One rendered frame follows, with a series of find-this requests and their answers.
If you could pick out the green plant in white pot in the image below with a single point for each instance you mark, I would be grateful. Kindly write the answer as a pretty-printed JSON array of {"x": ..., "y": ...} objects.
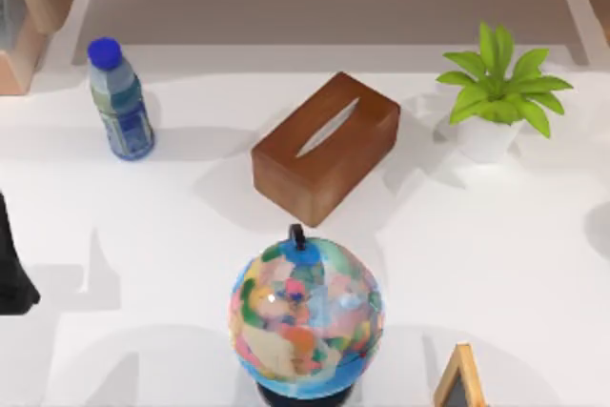
[{"x": 498, "y": 92}]

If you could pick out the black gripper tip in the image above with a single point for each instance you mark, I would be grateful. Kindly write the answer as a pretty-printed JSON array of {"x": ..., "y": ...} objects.
[{"x": 13, "y": 278}]

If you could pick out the brown wooden tissue box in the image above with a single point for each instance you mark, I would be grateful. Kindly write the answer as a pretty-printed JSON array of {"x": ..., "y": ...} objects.
[{"x": 324, "y": 149}]

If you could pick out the blue capped water bottle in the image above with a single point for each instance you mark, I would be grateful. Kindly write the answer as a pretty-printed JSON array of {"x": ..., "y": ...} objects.
[{"x": 122, "y": 111}]

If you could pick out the colourful globe on black stand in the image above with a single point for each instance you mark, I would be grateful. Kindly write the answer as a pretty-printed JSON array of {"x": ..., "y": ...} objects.
[{"x": 305, "y": 311}]

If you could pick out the wooden framed blackboard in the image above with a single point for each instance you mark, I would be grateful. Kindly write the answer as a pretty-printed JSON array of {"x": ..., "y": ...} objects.
[{"x": 460, "y": 380}]

